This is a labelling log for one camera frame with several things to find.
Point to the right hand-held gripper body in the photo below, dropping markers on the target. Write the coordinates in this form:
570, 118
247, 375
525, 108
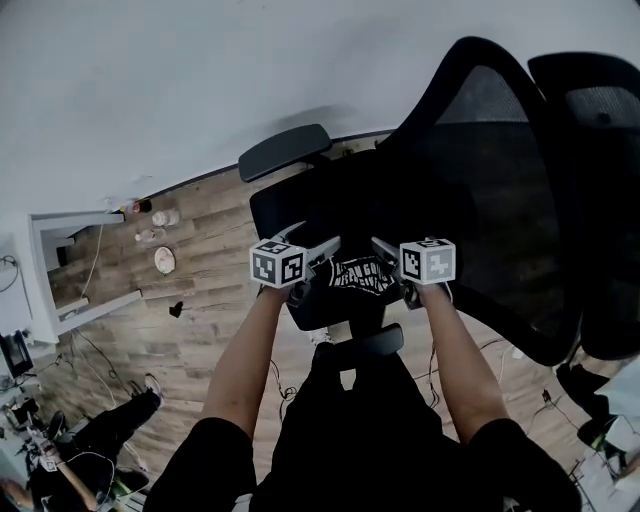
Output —
430, 262

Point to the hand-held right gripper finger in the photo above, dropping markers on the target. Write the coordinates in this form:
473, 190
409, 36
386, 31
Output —
390, 252

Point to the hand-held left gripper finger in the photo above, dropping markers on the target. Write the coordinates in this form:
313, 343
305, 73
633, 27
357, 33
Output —
320, 251
291, 233

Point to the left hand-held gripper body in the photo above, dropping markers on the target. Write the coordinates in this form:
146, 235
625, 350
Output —
272, 265

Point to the black printed garment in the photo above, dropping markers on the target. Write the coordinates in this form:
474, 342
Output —
360, 280

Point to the black mesh office chair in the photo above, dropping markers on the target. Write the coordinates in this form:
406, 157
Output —
500, 200

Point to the person's right forearm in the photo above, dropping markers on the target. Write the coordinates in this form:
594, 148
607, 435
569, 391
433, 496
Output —
465, 370

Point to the person's left forearm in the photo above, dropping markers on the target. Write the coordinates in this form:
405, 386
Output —
245, 360

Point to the person's left white shoe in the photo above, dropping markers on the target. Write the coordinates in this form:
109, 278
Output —
320, 336

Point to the small black floor object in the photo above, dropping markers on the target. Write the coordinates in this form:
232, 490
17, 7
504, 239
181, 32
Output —
176, 309

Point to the large clear plastic bottle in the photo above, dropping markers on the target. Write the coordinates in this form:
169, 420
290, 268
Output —
166, 218

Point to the small orange-capped bottle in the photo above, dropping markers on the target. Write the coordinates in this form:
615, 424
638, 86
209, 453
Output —
137, 206

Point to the person's black clothing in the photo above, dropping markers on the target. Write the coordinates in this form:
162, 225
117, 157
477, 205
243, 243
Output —
360, 440

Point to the white desk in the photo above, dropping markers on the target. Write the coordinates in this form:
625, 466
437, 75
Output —
45, 280

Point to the grey desktop device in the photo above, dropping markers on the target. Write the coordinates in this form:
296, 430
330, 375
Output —
15, 352

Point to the black round pedestal base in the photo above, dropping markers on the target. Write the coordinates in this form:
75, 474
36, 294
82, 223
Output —
580, 387

